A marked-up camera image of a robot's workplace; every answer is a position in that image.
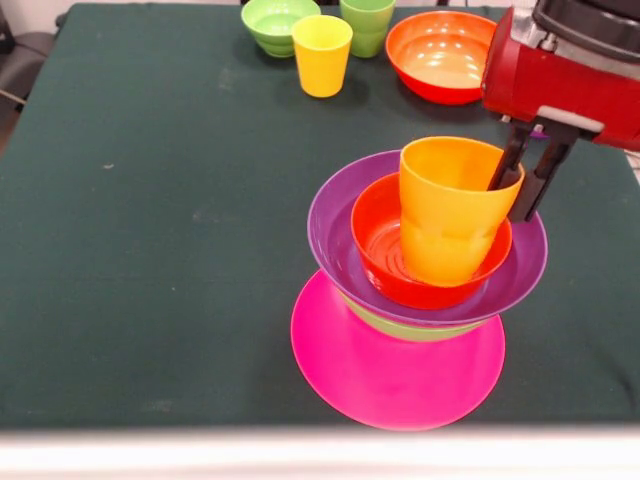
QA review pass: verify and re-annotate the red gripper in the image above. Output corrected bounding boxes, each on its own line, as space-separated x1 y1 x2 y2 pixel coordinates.
480 5 640 224

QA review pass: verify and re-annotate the orange plastic cup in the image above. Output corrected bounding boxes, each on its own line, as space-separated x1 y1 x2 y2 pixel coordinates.
398 136 526 288

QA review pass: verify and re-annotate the small red-orange plastic bowl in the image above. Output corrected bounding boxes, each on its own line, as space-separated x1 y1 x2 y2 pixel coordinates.
350 172 514 311

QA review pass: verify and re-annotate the large green plastic bowl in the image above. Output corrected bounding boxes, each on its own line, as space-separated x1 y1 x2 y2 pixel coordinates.
337 292 484 344

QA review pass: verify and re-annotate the purple plastic bowl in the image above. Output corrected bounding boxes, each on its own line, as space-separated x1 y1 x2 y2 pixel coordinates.
306 149 549 329

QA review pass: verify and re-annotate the pink plastic bowl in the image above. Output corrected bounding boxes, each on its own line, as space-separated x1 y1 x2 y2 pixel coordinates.
290 269 507 432

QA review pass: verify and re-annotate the small green plastic bowl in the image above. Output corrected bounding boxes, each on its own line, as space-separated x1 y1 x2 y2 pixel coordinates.
240 0 322 59

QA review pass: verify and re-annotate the large red-orange plastic bowl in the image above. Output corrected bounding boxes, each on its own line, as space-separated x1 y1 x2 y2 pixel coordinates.
384 10 499 106

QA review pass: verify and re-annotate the green plastic cup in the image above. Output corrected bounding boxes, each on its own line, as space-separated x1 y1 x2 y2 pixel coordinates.
339 0 397 59

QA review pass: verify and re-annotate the yellow plastic cup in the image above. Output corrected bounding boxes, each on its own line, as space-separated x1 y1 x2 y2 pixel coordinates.
291 15 354 99

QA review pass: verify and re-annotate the dark green tablecloth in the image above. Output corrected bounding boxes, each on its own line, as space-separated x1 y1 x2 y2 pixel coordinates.
0 2 640 430

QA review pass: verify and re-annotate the grey office chair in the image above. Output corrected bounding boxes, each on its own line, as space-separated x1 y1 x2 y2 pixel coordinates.
0 29 59 106

